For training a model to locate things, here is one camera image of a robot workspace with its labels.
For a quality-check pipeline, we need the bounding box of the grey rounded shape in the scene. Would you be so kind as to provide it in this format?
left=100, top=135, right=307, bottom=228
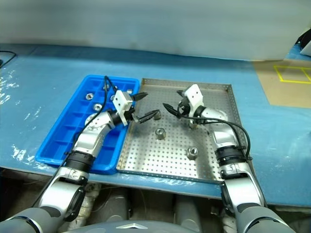
left=105, top=188, right=130, bottom=222

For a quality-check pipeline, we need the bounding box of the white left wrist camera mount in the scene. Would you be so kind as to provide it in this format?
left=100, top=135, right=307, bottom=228
left=113, top=90, right=136, bottom=126

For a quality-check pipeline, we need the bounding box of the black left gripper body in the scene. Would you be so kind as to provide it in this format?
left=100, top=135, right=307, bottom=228
left=124, top=95, right=140, bottom=122

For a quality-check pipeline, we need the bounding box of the white board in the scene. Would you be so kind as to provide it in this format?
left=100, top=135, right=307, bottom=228
left=300, top=38, right=311, bottom=57

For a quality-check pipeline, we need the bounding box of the brown cardboard sheet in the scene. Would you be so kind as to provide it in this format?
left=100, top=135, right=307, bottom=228
left=252, top=59, right=311, bottom=109

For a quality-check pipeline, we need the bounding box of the perforated metal tray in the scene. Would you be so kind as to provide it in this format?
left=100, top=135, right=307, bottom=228
left=116, top=78, right=253, bottom=184

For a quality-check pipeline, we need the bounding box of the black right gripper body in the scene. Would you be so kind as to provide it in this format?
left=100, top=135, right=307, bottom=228
left=178, top=96, right=193, bottom=118

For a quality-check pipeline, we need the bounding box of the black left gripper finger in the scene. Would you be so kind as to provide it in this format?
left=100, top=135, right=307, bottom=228
left=133, top=92, right=149, bottom=102
left=136, top=109, right=160, bottom=124

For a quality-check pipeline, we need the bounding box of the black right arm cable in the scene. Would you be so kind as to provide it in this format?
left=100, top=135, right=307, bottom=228
left=178, top=101, right=253, bottom=161

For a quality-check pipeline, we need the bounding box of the black bag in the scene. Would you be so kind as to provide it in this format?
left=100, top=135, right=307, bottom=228
left=294, top=31, right=311, bottom=53

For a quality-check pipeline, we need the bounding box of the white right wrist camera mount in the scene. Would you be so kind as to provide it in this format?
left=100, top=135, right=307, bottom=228
left=183, top=84, right=206, bottom=122

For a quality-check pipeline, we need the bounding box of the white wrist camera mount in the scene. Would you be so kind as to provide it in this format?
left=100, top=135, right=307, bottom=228
left=183, top=84, right=206, bottom=122
left=113, top=90, right=136, bottom=126

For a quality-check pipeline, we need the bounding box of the grey robot torso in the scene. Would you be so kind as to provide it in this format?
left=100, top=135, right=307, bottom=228
left=58, top=219, right=202, bottom=233

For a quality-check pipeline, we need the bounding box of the thin black cable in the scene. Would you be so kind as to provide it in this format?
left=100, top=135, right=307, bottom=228
left=0, top=50, right=18, bottom=69

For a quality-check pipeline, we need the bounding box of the blue compartment tray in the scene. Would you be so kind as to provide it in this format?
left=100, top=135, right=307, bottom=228
left=35, top=74, right=140, bottom=175

